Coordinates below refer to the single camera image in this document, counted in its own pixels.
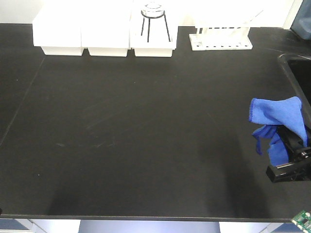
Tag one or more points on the blue cloth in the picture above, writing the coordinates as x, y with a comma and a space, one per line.
270, 114

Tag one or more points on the leaning glass test tube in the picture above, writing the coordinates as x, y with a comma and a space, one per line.
251, 22

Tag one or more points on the glass flask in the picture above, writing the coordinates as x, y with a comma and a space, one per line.
152, 9

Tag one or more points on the green circuit board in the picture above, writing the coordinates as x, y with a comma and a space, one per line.
303, 221

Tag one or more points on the black wire tripod stand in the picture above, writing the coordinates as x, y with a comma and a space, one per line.
155, 29

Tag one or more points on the white test tube rack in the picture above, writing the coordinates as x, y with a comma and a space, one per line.
221, 33

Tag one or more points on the white storage bin with beaker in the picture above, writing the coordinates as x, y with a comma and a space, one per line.
105, 27

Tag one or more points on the white storage bin far left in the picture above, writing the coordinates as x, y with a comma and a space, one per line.
57, 28

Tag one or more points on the black sink basin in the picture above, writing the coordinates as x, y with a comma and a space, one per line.
297, 68

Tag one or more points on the white storage bin with flask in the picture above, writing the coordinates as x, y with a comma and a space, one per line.
154, 49

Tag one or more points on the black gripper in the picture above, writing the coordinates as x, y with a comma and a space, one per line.
299, 166

